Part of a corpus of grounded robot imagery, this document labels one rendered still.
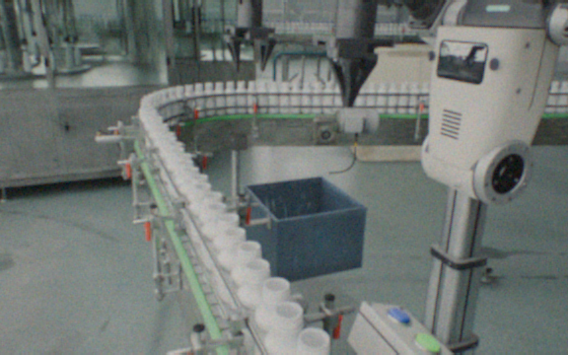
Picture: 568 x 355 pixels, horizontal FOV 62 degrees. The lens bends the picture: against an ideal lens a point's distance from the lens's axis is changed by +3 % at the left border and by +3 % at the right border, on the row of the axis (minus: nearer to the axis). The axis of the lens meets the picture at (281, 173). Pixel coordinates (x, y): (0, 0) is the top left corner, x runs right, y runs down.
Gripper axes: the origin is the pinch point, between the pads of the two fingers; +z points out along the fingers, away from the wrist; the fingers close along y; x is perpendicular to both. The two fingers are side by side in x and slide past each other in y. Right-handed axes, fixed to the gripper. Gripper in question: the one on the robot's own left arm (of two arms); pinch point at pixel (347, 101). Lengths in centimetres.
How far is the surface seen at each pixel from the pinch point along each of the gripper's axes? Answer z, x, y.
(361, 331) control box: 31.5, -12.4, -1.8
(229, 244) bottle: 25.7, 8.7, -15.7
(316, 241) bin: 54, 54, 25
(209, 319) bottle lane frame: 41.0, 10.0, -18.9
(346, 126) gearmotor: 42, 144, 86
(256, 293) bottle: 27.6, -3.9, -15.1
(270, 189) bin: 48, 85, 21
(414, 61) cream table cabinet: 30, 339, 273
